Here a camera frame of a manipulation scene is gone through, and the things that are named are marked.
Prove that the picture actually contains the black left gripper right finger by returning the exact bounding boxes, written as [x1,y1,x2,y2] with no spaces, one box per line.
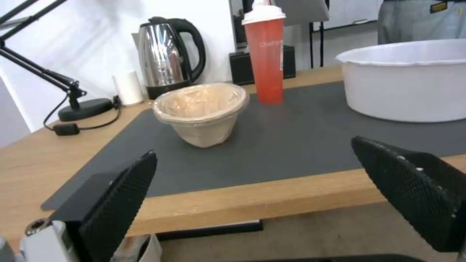
[350,136,466,253]

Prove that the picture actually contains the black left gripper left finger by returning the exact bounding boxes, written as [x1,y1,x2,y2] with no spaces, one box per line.
[18,150,158,262]

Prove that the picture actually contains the white round plastic basin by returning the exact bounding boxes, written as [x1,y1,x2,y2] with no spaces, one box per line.
[335,38,466,123]

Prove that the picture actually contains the small white cylinder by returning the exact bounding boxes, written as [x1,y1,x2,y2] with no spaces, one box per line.
[111,70,144,106]

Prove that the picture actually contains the beige paper bowl with film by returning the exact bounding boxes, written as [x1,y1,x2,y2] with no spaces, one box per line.
[152,83,251,149]

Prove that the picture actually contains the black desk lamp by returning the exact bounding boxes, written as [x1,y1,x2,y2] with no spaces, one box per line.
[0,0,114,122]

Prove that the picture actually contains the dark grey desk mat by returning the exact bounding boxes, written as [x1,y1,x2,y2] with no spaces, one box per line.
[40,80,466,211]

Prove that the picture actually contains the person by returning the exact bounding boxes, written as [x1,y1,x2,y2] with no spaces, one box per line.
[377,0,466,45]

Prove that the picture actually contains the black rectangular box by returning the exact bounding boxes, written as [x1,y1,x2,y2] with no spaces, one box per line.
[229,44,296,86]

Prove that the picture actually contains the red drink cup white lid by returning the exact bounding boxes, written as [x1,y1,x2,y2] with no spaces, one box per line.
[241,0,286,105]

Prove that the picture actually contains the grey chair with black legs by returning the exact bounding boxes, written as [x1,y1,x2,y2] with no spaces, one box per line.
[268,0,331,69]

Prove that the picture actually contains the black lamp cable with switch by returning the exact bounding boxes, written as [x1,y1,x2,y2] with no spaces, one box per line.
[43,95,122,136]

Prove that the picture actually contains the black table frame bar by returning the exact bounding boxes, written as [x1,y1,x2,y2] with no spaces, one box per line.
[155,219,264,241]

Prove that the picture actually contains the steel electric kettle black handle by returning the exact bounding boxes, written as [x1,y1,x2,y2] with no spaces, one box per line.
[131,17,207,100]

